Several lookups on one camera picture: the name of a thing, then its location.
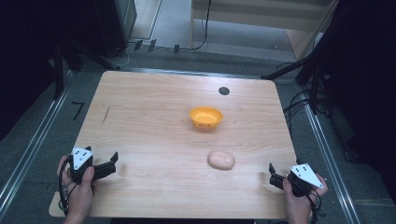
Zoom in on person's left hand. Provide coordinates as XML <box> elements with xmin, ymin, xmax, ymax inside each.
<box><xmin>57</xmin><ymin>155</ymin><xmax>98</xmax><ymax>224</ymax></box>

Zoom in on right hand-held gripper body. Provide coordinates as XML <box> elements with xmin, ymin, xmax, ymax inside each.
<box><xmin>269</xmin><ymin>162</ymin><xmax>325</xmax><ymax>198</ymax></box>

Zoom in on aluminium floor rail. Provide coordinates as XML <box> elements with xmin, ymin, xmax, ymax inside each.
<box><xmin>303</xmin><ymin>102</ymin><xmax>362</xmax><ymax>224</ymax></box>
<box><xmin>0</xmin><ymin>70</ymin><xmax>75</xmax><ymax>213</ymax></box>

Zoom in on pink soft bun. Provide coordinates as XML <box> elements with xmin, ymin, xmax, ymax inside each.
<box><xmin>207</xmin><ymin>150</ymin><xmax>235</xmax><ymax>172</ymax></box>

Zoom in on dark cabinet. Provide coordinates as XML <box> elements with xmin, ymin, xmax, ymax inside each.
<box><xmin>92</xmin><ymin>0</ymin><xmax>138</xmax><ymax>59</ymax></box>

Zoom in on orange plastic bowl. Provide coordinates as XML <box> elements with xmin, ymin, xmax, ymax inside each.
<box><xmin>189</xmin><ymin>105</ymin><xmax>224</xmax><ymax>130</ymax></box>

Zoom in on black hanging cable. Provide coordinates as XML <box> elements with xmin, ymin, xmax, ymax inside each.
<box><xmin>190</xmin><ymin>0</ymin><xmax>213</xmax><ymax>51</ymax></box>

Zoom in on black floor cables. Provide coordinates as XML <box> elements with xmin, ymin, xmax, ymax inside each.
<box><xmin>275</xmin><ymin>61</ymin><xmax>328</xmax><ymax>130</ymax></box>

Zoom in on dark curtain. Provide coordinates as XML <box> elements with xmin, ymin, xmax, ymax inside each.
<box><xmin>311</xmin><ymin>0</ymin><xmax>396</xmax><ymax>203</ymax></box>
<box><xmin>0</xmin><ymin>0</ymin><xmax>108</xmax><ymax>141</ymax></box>

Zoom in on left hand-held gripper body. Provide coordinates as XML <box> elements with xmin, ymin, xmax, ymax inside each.
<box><xmin>68</xmin><ymin>147</ymin><xmax>117</xmax><ymax>185</ymax></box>

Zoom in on white floor cable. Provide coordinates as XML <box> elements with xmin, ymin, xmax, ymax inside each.
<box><xmin>109</xmin><ymin>41</ymin><xmax>135</xmax><ymax>70</ymax></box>

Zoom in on person's right hand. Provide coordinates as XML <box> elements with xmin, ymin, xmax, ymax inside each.
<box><xmin>282</xmin><ymin>176</ymin><xmax>330</xmax><ymax>224</ymax></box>

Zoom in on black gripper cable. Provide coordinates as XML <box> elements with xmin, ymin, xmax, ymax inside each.
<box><xmin>298</xmin><ymin>178</ymin><xmax>323</xmax><ymax>224</ymax></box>
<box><xmin>58</xmin><ymin>158</ymin><xmax>72</xmax><ymax>217</ymax></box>

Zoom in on black metal stand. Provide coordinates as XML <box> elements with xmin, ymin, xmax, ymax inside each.
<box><xmin>261</xmin><ymin>18</ymin><xmax>342</xmax><ymax>115</ymax></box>
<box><xmin>52</xmin><ymin>38</ymin><xmax>82</xmax><ymax>101</ymax></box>

